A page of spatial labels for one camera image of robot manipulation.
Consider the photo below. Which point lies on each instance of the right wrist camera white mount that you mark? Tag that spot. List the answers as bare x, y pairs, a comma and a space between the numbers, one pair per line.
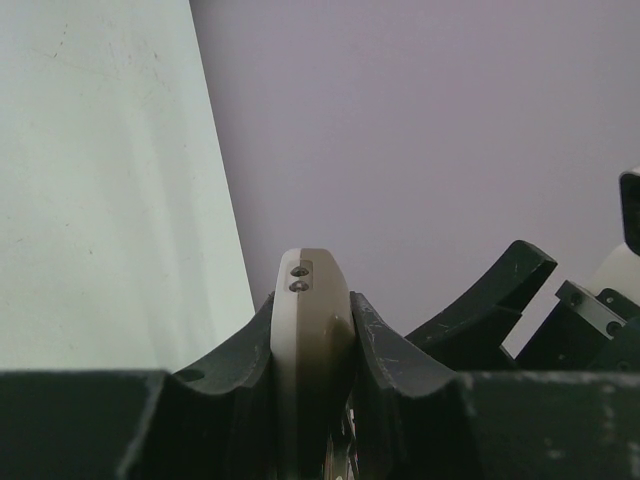
619, 270

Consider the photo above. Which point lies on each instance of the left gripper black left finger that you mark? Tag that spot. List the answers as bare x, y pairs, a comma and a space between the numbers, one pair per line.
214, 419

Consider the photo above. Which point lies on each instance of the white remote control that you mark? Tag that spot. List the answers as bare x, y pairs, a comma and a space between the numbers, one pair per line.
312, 341

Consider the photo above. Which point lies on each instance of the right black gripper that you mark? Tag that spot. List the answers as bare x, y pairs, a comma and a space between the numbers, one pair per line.
582, 332

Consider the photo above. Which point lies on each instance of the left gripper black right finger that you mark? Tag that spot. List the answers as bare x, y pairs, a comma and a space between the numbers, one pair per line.
417, 419

